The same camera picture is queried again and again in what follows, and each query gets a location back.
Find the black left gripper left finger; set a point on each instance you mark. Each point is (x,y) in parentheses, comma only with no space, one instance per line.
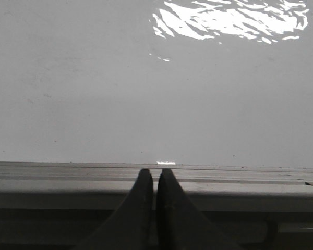
(128,226)

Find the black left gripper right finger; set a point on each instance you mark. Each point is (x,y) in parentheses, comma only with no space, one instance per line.
(180,224)

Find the grey metal whiteboard tray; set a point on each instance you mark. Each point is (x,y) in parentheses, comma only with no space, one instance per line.
(50,185)

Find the white whiteboard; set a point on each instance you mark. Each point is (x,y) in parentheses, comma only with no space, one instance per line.
(225,83)

